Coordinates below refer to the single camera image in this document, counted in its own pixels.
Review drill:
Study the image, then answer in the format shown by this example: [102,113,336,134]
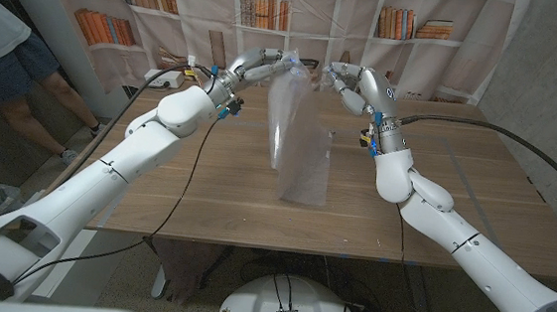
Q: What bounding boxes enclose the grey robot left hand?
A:
[222,44,301,97]

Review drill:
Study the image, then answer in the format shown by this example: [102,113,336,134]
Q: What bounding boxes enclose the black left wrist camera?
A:
[216,95,245,122]

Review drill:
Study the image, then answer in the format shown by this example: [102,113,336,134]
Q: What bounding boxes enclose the white power strip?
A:
[142,68,187,91]

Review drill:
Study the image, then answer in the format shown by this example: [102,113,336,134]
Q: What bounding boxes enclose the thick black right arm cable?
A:
[393,110,557,207]

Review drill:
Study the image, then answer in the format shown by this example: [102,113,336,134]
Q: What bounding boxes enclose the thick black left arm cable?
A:
[54,53,217,199]

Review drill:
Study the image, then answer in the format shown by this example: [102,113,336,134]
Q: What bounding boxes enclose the printed bookshelf backdrop cloth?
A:
[39,0,534,127]

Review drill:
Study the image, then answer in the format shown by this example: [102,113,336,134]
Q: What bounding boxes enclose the clear plastic bag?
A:
[258,48,341,207]

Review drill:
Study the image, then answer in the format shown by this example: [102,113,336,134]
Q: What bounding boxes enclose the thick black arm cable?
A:
[54,53,217,199]
[393,110,557,207]

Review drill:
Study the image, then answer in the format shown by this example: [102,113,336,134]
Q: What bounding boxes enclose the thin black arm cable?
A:
[388,203,557,312]
[11,100,222,301]

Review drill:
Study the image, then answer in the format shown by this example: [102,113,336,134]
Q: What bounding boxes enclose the grey table leg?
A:
[401,262,436,312]

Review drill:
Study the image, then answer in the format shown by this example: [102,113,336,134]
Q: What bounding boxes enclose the white table leg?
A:
[150,263,173,302]

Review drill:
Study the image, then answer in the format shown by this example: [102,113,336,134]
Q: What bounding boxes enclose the white robot torso base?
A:
[215,269,363,312]

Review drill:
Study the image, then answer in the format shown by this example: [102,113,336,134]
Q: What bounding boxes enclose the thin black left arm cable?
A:
[11,100,222,301]

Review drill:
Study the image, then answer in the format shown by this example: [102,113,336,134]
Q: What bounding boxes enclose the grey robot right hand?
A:
[320,60,401,121]

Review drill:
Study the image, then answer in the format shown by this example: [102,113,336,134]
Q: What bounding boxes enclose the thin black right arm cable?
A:
[388,203,557,312]

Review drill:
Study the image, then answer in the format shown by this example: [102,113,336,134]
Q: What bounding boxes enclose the transparent window cling sheet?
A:
[274,61,340,207]

